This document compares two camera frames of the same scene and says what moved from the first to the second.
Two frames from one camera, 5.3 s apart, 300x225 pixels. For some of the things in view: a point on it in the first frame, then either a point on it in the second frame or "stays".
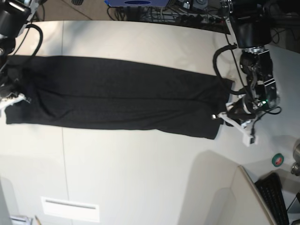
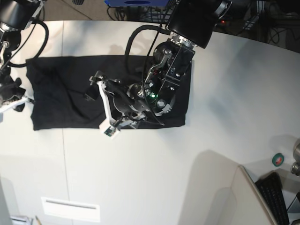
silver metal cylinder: x=295 y=168 stays
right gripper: x=243 y=106 → x=125 y=98
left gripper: x=8 y=85 stays
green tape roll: x=277 y=160 stays
